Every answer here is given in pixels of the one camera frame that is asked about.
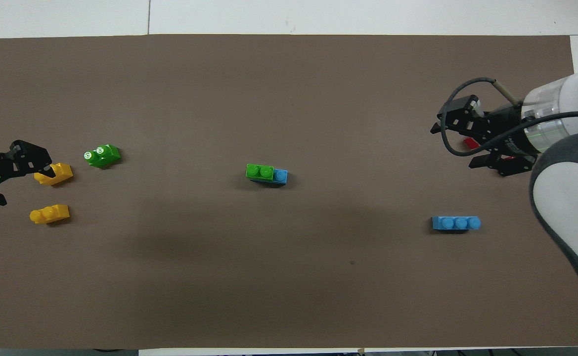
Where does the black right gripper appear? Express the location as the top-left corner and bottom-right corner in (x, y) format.
(431, 95), (536, 177)

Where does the blue three-stud brick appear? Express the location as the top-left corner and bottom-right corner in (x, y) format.
(249, 169), (288, 186)
(432, 216), (482, 232)

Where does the plain green two-stud brick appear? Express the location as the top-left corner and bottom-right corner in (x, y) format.
(246, 164), (274, 182)

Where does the yellow two-stud brick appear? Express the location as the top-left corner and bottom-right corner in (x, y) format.
(29, 204), (70, 225)
(34, 163), (74, 186)

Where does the green brick with white stickers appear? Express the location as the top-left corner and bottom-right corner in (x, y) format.
(84, 144), (121, 169)

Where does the brown paper table mat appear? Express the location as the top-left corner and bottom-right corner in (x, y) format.
(0, 34), (578, 350)

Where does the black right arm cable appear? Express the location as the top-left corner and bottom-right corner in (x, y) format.
(440, 77), (578, 157)

